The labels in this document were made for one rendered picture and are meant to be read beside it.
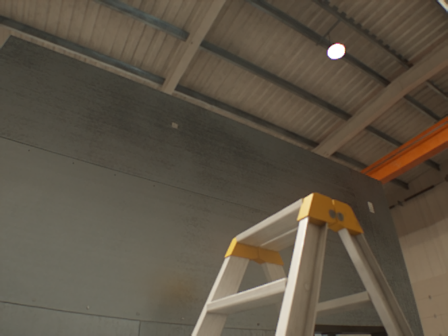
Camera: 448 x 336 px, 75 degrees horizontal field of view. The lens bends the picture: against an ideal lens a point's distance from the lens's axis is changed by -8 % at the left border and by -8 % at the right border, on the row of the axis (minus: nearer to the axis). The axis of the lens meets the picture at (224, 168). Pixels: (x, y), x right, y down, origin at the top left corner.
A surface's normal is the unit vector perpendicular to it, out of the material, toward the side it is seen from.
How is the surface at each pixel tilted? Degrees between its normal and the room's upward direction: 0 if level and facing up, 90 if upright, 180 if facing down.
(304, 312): 88
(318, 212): 90
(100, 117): 90
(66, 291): 90
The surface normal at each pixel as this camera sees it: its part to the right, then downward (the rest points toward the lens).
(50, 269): 0.50, -0.49
